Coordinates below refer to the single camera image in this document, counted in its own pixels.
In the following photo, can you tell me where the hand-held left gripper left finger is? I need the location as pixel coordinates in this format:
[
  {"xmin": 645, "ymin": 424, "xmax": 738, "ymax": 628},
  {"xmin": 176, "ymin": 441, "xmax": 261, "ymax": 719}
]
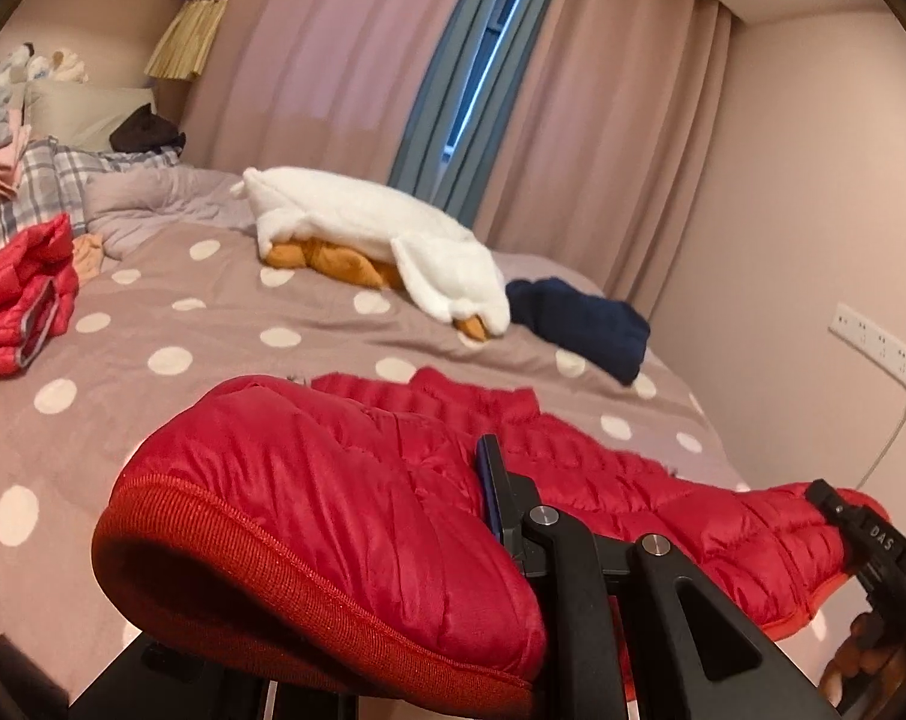
[{"xmin": 67, "ymin": 634, "xmax": 360, "ymax": 720}]

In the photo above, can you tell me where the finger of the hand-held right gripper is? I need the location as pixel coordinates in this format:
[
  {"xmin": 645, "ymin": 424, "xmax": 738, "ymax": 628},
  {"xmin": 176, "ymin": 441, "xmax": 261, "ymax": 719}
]
[{"xmin": 805, "ymin": 478, "xmax": 863, "ymax": 533}]

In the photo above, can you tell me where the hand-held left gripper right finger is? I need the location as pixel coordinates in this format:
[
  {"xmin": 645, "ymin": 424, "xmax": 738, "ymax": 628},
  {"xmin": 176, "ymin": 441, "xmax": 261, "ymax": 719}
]
[{"xmin": 474, "ymin": 433, "xmax": 840, "ymax": 720}]

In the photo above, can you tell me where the red down jacket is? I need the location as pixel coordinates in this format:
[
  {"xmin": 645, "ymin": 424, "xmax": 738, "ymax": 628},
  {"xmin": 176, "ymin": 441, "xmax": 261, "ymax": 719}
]
[
  {"xmin": 91, "ymin": 367, "xmax": 893, "ymax": 720},
  {"xmin": 0, "ymin": 214, "xmax": 80, "ymax": 382}
]

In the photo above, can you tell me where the person's right hand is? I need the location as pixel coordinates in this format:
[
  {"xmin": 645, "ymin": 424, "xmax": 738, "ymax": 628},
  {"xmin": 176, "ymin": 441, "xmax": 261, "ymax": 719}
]
[{"xmin": 820, "ymin": 611, "xmax": 902, "ymax": 706}]

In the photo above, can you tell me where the navy blue garment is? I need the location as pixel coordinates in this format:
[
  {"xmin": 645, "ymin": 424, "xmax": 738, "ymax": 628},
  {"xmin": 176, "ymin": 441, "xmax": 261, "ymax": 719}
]
[{"xmin": 505, "ymin": 277, "xmax": 651, "ymax": 386}]

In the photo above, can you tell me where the brown plush toy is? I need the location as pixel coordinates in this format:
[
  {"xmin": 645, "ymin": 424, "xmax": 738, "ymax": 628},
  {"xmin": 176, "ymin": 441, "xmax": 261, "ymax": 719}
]
[{"xmin": 264, "ymin": 236, "xmax": 491, "ymax": 342}]

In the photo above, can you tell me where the white plush goose toy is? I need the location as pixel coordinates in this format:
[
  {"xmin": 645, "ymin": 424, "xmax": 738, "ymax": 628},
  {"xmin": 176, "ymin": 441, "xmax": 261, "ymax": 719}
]
[{"xmin": 232, "ymin": 165, "xmax": 512, "ymax": 335}]

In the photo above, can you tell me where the polka dot bedspread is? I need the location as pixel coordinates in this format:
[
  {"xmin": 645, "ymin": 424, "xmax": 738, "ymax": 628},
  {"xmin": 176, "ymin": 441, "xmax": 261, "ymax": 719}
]
[{"xmin": 0, "ymin": 165, "xmax": 754, "ymax": 720}]

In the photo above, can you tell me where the pink curtain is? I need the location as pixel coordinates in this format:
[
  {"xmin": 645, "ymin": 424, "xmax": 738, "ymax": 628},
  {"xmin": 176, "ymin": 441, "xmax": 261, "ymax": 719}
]
[
  {"xmin": 179, "ymin": 0, "xmax": 491, "ymax": 192},
  {"xmin": 472, "ymin": 0, "xmax": 733, "ymax": 316}
]

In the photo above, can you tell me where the blue-grey curtain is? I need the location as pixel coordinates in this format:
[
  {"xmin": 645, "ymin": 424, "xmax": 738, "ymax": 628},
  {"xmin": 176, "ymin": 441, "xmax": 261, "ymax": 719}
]
[{"xmin": 387, "ymin": 0, "xmax": 574, "ymax": 211}]

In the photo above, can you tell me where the folded red down jacket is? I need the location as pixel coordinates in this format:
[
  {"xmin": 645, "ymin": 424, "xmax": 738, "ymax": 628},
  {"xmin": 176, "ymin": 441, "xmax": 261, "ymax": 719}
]
[{"xmin": 0, "ymin": 214, "xmax": 80, "ymax": 382}]

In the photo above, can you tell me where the peach cloth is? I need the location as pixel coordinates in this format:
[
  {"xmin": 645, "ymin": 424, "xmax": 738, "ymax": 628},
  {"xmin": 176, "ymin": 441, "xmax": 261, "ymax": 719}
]
[{"xmin": 72, "ymin": 232, "xmax": 107, "ymax": 286}]

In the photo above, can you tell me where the window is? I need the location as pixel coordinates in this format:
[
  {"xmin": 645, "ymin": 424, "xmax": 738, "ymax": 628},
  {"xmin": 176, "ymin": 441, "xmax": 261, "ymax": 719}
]
[{"xmin": 442, "ymin": 0, "xmax": 544, "ymax": 162}]

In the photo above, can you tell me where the grey-pink quilt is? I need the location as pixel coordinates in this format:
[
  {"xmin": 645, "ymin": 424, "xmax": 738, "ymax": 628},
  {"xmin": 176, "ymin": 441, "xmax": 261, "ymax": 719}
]
[{"xmin": 84, "ymin": 163, "xmax": 263, "ymax": 252}]

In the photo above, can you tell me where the black garment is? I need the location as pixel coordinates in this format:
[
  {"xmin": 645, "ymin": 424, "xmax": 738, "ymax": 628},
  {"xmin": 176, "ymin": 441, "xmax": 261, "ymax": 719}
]
[{"xmin": 109, "ymin": 103, "xmax": 186, "ymax": 155}]

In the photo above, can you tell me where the plaid quilt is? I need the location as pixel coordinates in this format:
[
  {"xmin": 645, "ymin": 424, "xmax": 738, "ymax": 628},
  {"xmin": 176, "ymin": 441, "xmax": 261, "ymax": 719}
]
[{"xmin": 0, "ymin": 136, "xmax": 180, "ymax": 256}]

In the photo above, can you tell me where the beige pillow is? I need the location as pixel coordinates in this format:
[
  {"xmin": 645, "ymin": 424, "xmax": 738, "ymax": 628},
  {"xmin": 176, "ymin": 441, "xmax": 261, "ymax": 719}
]
[{"xmin": 22, "ymin": 82, "xmax": 158, "ymax": 155}]

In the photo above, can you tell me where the black and white plush toy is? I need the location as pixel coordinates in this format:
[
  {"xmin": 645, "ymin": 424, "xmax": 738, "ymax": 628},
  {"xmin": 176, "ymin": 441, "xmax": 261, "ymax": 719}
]
[{"xmin": 0, "ymin": 43, "xmax": 34, "ymax": 87}]

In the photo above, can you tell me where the white power cable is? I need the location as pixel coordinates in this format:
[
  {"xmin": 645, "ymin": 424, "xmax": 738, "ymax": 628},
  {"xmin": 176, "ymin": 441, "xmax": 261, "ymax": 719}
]
[{"xmin": 854, "ymin": 382, "xmax": 906, "ymax": 492}]

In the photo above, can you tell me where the white wall socket strip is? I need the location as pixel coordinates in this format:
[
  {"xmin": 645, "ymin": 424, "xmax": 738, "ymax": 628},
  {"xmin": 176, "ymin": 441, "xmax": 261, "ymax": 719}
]
[{"xmin": 829, "ymin": 302, "xmax": 906, "ymax": 391}]

